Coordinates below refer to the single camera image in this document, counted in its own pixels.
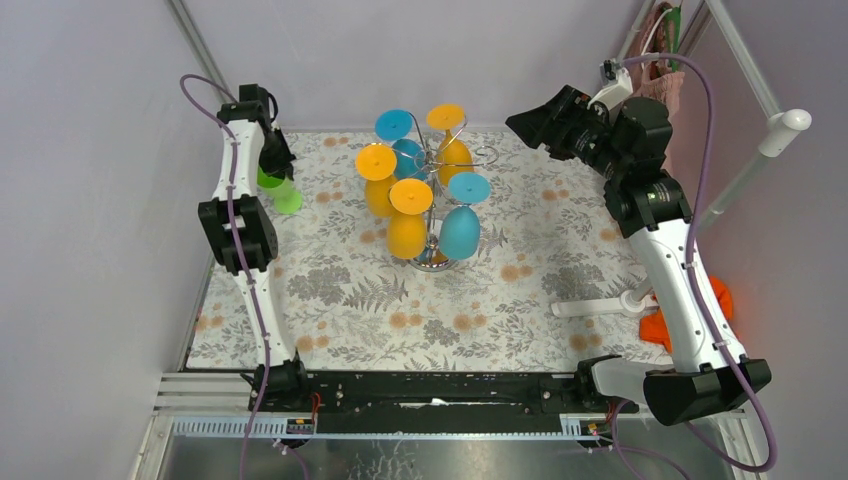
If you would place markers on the floral tablecloth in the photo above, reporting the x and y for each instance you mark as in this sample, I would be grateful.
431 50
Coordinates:
546 236

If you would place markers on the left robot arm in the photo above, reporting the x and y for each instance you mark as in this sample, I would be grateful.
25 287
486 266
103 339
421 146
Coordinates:
243 239

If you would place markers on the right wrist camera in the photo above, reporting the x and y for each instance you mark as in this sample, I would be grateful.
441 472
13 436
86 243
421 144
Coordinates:
616 85

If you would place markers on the blue wine glass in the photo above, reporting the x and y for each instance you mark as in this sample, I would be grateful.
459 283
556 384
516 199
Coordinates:
460 231
394 126

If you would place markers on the orange cloth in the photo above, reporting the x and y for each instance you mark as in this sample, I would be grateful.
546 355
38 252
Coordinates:
653 328

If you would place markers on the chrome wine glass rack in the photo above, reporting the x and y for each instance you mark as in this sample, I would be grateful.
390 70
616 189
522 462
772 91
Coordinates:
431 259

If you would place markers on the green wine glass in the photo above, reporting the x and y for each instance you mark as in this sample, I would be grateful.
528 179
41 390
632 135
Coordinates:
285 197

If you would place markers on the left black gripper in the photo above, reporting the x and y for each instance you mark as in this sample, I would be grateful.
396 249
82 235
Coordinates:
275 159

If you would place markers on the pink hanging cloth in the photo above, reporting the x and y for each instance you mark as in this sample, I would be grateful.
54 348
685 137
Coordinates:
659 32

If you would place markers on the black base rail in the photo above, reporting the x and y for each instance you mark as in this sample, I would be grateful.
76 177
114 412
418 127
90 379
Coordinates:
426 402

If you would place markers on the white pipe on table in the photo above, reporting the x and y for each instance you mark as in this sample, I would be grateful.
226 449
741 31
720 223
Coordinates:
634 303

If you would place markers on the blue wine glass front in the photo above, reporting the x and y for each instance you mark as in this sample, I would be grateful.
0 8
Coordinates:
460 231

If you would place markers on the orange wine glass front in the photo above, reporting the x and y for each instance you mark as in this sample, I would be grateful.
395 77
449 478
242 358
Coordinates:
407 229

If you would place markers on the blue wine glass back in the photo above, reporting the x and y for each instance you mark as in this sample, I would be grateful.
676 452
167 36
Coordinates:
394 126

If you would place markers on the orange wine glass back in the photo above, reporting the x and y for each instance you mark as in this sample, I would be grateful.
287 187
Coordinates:
452 154

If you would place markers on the orange wine glass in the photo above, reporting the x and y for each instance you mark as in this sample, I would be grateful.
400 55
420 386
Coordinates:
452 154
407 229
376 163

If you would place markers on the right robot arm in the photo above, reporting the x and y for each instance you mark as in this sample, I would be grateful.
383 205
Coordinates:
711 371

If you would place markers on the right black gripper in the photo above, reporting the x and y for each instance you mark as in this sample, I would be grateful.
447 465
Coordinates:
553 123

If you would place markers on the orange wine glass left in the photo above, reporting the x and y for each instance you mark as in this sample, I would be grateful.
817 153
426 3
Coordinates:
376 163

